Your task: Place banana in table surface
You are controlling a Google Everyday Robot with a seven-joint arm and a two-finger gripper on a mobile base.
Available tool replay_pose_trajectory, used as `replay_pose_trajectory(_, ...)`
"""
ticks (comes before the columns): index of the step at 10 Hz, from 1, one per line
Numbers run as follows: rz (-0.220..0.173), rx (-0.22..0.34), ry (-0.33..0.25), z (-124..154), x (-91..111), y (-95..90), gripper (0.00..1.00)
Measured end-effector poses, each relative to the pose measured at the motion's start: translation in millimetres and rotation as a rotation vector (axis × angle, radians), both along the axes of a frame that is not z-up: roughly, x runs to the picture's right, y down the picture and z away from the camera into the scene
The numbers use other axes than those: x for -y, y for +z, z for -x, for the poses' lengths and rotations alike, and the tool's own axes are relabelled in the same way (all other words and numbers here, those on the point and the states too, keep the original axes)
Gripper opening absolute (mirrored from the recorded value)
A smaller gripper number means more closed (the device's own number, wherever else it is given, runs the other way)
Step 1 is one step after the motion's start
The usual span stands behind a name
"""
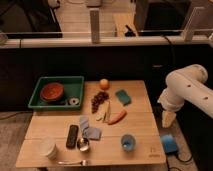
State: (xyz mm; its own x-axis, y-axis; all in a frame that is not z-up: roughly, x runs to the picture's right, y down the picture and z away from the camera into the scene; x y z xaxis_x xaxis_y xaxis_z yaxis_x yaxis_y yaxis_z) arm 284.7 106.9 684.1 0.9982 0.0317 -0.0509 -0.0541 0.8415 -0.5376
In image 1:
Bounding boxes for orange fruit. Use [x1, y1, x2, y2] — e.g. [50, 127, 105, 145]
[99, 79, 110, 90]

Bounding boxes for black object on desk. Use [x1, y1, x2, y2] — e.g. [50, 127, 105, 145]
[124, 25, 136, 37]

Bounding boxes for teal sponge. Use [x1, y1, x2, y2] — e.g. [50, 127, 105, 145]
[115, 89, 131, 106]

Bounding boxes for blue folded cloth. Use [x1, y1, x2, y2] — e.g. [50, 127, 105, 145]
[79, 116, 102, 141]

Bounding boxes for grey slanted post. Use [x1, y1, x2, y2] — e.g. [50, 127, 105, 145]
[182, 7, 205, 41]

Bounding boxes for silver fork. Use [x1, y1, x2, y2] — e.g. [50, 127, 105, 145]
[58, 160, 88, 166]

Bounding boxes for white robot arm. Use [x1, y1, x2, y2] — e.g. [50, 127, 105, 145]
[157, 64, 213, 128]

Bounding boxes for dark red grapes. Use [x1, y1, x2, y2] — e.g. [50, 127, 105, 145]
[91, 91, 109, 113]

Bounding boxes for white plastic container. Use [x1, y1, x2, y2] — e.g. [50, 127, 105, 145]
[39, 138, 58, 160]

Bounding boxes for black remote control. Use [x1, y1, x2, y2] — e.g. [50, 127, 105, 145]
[66, 125, 79, 149]

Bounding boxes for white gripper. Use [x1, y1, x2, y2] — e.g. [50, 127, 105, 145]
[157, 89, 183, 128]

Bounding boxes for grey vertical post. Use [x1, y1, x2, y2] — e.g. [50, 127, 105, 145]
[90, 8, 100, 43]

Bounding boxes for white horizontal rail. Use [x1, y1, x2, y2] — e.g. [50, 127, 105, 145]
[0, 35, 213, 49]

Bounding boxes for green plastic bin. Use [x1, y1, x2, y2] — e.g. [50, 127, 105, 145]
[28, 76, 84, 111]

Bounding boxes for peeled yellow banana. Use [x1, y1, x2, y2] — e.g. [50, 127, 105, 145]
[96, 101, 110, 123]

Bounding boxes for metal measuring cup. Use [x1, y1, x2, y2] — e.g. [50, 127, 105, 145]
[77, 138, 90, 152]

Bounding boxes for blue cup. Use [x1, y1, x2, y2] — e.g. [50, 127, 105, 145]
[121, 134, 136, 152]

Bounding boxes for orange carrot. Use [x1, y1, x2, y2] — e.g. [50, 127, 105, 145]
[107, 110, 127, 125]

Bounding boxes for blue device on floor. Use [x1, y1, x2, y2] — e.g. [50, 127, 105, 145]
[161, 134, 179, 154]

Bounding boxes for red-brown bowl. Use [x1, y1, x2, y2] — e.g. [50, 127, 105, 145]
[40, 82, 64, 102]

